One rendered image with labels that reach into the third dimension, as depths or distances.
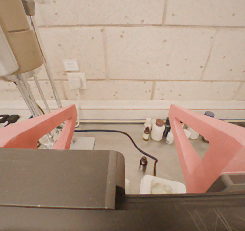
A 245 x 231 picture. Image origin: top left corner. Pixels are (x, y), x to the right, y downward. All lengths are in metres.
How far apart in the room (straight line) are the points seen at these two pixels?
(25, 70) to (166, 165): 0.54
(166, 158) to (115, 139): 0.24
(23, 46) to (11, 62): 0.04
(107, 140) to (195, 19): 0.61
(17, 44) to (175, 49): 0.53
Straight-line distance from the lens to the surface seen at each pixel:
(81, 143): 0.63
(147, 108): 0.67
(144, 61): 0.61
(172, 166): 0.58
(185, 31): 0.63
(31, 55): 0.32
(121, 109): 0.67
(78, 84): 0.64
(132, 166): 0.55
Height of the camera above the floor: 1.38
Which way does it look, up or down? 36 degrees down
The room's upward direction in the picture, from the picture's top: straight up
